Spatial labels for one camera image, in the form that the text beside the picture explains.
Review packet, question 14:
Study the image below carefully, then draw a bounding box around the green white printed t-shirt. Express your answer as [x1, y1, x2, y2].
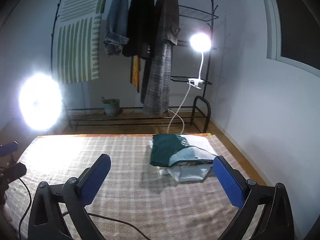
[150, 134, 217, 168]

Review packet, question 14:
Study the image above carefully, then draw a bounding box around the black metal clothes rack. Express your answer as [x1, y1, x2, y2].
[63, 0, 219, 133]

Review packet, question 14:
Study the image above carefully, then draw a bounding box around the plaid beige bed blanket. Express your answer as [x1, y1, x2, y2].
[7, 135, 237, 239]

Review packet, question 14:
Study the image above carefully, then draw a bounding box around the folded white shirt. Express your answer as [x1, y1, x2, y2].
[149, 141, 213, 182]

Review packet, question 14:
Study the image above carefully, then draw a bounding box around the potted plant green pot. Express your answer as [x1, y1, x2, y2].
[101, 96, 122, 117]

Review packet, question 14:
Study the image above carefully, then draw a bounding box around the grey plaid coat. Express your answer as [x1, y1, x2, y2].
[140, 0, 180, 116]

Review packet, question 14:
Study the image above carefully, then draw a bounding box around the yellow hanging scarf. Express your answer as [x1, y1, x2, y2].
[130, 56, 140, 93]

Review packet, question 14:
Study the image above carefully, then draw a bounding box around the green striped hanging cloth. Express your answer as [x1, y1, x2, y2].
[52, 0, 106, 84]

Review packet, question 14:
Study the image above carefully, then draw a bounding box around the white clip lamp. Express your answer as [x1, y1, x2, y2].
[187, 32, 212, 90]

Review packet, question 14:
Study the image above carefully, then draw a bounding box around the blue denim jacket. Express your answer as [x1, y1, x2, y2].
[104, 0, 129, 56]

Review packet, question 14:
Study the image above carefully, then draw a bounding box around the black hanging coat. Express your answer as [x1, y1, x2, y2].
[123, 0, 155, 60]

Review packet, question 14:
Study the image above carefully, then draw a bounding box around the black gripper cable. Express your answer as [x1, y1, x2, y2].
[17, 177, 152, 240]

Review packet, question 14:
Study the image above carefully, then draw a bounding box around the ring light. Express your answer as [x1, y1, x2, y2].
[18, 73, 62, 131]

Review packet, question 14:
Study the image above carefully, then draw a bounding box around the white lamp cable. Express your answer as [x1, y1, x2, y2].
[166, 84, 192, 135]

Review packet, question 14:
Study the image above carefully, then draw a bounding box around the window frame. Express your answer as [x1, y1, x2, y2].
[264, 0, 319, 76]

